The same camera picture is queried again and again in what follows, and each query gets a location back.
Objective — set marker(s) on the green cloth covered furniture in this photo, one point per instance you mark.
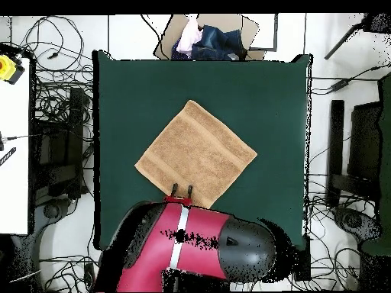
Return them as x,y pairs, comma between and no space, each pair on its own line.
385,152

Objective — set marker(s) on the black power strip box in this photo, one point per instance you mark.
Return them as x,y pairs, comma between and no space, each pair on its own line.
305,262

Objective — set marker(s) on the white side table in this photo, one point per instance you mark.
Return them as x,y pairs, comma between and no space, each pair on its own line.
13,183

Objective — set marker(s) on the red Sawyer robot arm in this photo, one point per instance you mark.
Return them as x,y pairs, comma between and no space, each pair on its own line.
198,238

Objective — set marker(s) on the brown cardboard box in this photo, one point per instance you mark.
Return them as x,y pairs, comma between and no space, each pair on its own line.
171,33

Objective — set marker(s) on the dark green table cloth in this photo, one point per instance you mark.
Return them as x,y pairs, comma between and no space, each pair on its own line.
137,91

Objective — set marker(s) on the tan terry towel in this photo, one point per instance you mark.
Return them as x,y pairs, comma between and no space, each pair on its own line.
195,152

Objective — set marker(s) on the blue denim jeans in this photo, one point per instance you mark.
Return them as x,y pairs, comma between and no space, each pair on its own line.
220,42

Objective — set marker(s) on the black power adapter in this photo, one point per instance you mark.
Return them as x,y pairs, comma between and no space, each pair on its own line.
340,85

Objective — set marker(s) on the white pink garment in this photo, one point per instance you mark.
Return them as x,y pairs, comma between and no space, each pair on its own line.
189,38

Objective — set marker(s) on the black tripod leg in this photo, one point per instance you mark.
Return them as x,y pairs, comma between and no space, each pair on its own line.
345,38

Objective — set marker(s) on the black floor stand frame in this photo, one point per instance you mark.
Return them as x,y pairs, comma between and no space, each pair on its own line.
74,137
337,137

